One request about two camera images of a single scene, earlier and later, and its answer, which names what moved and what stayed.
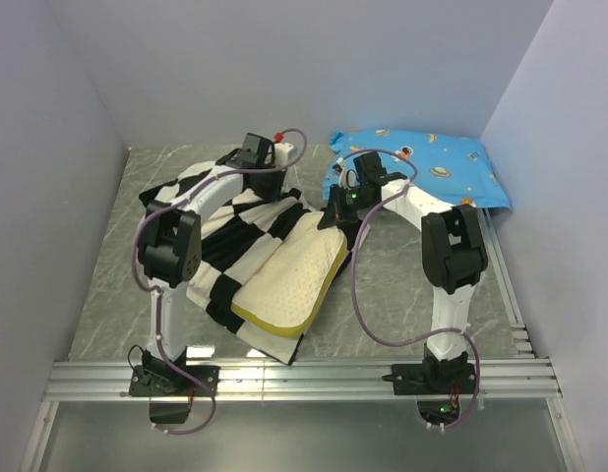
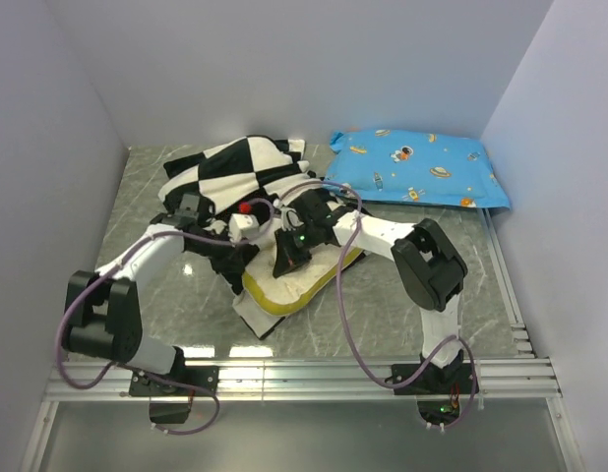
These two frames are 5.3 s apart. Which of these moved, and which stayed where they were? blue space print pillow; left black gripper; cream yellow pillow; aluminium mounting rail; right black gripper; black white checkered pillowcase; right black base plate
Moved: cream yellow pillow; right black gripper; black white checkered pillowcase; left black gripper
Stayed: right black base plate; blue space print pillow; aluminium mounting rail
